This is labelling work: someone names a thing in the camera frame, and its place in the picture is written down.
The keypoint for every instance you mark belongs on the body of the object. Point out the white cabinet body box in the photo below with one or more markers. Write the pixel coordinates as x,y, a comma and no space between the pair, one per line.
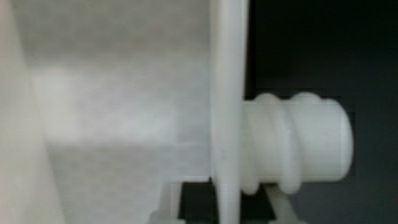
138,143

